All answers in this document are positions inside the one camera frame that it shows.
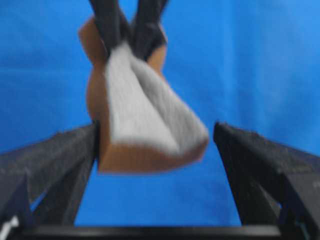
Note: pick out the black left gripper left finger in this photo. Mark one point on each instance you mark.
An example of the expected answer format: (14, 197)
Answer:
(43, 183)

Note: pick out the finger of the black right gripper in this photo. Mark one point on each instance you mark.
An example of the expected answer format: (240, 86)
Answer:
(147, 33)
(112, 25)

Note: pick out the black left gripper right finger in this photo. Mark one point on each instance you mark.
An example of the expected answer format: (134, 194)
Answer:
(271, 183)

